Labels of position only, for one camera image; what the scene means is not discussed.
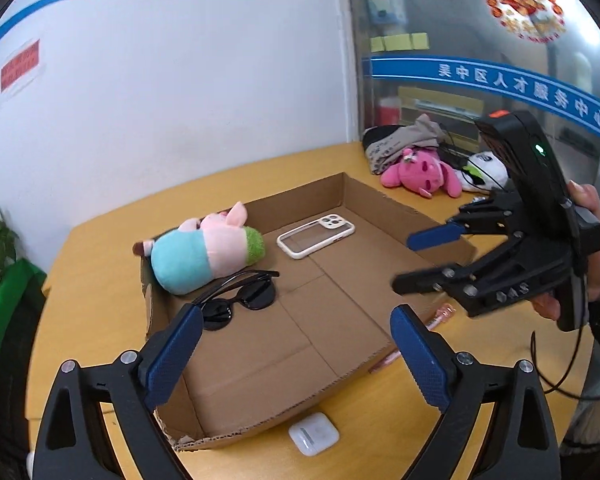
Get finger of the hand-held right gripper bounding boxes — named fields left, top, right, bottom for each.
left=391, top=235, right=529, bottom=302
left=406, top=191, right=525, bottom=252

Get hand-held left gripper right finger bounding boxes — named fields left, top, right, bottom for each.
left=389, top=304, right=563, bottom=480

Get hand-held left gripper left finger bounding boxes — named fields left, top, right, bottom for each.
left=32, top=302, right=206, bottom=480

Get pink pen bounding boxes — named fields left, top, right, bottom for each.
left=367, top=302, right=456, bottom=373

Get black sunglasses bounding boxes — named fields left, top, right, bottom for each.
left=190, top=270, right=281, bottom=332

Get pink pig plush toy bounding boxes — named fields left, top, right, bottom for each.
left=133, top=201, right=266, bottom=296

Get clear white phone case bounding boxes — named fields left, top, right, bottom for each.
left=276, top=213, right=356, bottom=260

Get brown cardboard box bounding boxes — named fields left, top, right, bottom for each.
left=140, top=172, right=477, bottom=453

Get red container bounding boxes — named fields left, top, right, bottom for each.
left=378, top=97, right=401, bottom=128

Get panda plush toy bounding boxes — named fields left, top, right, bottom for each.
left=455, top=152, right=510, bottom=193

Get bright pink plush toy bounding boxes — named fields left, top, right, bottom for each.
left=380, top=147, right=463, bottom=200

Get grey cloth bag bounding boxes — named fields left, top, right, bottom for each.
left=362, top=114, right=453, bottom=175

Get white earbuds case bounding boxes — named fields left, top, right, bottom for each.
left=287, top=412, right=340, bottom=457

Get blue window banner decal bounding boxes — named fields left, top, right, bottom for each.
left=362, top=55, right=600, bottom=148

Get round red window decal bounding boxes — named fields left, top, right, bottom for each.
left=485, top=0, right=568, bottom=41

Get yellow sticky notes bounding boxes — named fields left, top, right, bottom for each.
left=371, top=32, right=429, bottom=52

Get long black cable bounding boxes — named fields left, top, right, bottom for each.
left=530, top=331, right=588, bottom=402

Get red wall notice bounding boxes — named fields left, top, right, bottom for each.
left=0, top=37, right=48, bottom=111

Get blue stripe wall decal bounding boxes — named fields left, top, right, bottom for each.
left=0, top=0, right=271, bottom=61

